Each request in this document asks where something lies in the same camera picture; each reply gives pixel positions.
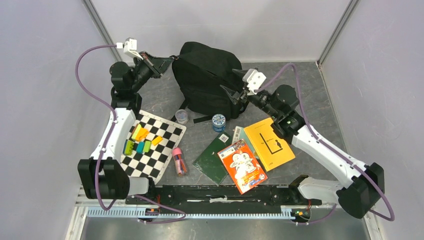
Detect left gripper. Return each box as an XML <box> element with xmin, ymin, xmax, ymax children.
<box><xmin>129</xmin><ymin>51</ymin><xmax>174</xmax><ymax>93</ymax></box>

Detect black student backpack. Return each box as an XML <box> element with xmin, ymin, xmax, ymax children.
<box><xmin>171</xmin><ymin>41</ymin><xmax>248</xmax><ymax>123</ymax></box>

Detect yellow hardcover book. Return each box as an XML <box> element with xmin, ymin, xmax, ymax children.
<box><xmin>244</xmin><ymin>117</ymin><xmax>295</xmax><ymax>172</ymax></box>

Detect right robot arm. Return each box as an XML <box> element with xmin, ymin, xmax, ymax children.
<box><xmin>224</xmin><ymin>68</ymin><xmax>395</xmax><ymax>221</ymax></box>

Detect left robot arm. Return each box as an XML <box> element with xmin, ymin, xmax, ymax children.
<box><xmin>77</xmin><ymin>51</ymin><xmax>177</xmax><ymax>204</ymax></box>

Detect blue lidded round tub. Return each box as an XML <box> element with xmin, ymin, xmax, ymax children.
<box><xmin>211</xmin><ymin>114</ymin><xmax>226</xmax><ymax>133</ymax></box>

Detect teal book with barcode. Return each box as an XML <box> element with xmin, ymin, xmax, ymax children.
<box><xmin>231</xmin><ymin>126</ymin><xmax>255</xmax><ymax>153</ymax></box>

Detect clear jar of paperclips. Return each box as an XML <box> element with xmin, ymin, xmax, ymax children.
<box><xmin>174</xmin><ymin>109</ymin><xmax>189</xmax><ymax>125</ymax></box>

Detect orange toy block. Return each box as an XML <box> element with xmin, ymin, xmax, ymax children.
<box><xmin>135</xmin><ymin>128</ymin><xmax>150</xmax><ymax>142</ymax></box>

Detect checkered chess board mat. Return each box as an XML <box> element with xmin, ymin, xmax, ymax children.
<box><xmin>120</xmin><ymin>110</ymin><xmax>187</xmax><ymax>184</ymax></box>

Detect yellow toy block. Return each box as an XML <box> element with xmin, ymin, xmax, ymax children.
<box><xmin>151</xmin><ymin>136</ymin><xmax>163</xmax><ymax>146</ymax></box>

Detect green toy block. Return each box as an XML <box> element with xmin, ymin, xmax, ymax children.
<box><xmin>142</xmin><ymin>140</ymin><xmax>152</xmax><ymax>153</ymax></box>

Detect green notebook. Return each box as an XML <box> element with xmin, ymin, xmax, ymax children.
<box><xmin>193</xmin><ymin>131</ymin><xmax>231</xmax><ymax>186</ymax></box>

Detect orange comic book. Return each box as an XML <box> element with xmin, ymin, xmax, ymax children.
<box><xmin>218</xmin><ymin>139</ymin><xmax>268</xmax><ymax>195</ymax></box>

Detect teal toy block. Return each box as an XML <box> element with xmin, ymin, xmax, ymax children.
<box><xmin>136</xmin><ymin>141</ymin><xmax>145</xmax><ymax>154</ymax></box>

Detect pink capped pencil tube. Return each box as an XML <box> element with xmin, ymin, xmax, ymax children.
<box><xmin>172</xmin><ymin>147</ymin><xmax>188</xmax><ymax>177</ymax></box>

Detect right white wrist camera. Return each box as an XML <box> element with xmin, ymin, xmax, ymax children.
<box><xmin>242</xmin><ymin>68</ymin><xmax>267</xmax><ymax>96</ymax></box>

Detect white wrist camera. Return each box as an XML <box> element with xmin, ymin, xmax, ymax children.
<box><xmin>115</xmin><ymin>37</ymin><xmax>144</xmax><ymax>60</ymax></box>
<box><xmin>242</xmin><ymin>68</ymin><xmax>267</xmax><ymax>96</ymax></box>

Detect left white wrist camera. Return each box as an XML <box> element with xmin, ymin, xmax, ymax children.
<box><xmin>115</xmin><ymin>37</ymin><xmax>144</xmax><ymax>60</ymax></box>

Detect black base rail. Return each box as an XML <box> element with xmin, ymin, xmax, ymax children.
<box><xmin>145</xmin><ymin>184</ymin><xmax>322</xmax><ymax>214</ymax></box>

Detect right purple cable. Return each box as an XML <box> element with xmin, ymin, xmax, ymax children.
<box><xmin>255</xmin><ymin>62</ymin><xmax>396</xmax><ymax>226</ymax></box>

